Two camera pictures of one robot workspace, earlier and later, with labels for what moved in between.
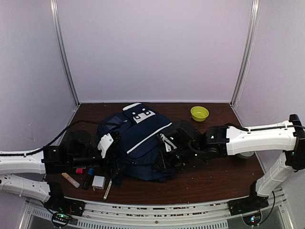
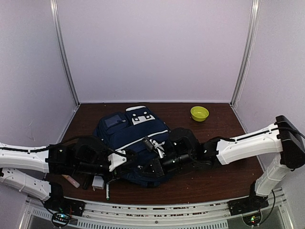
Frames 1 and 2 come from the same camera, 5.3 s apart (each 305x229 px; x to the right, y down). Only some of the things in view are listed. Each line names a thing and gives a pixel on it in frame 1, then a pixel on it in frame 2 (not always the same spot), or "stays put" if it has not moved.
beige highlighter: [66, 175] stays put
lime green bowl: [199, 113] stays put
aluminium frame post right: [244, 70] stays put
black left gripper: [114, 169] → [118, 168]
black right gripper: [164, 162] → [159, 171]
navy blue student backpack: [136, 130] stays put
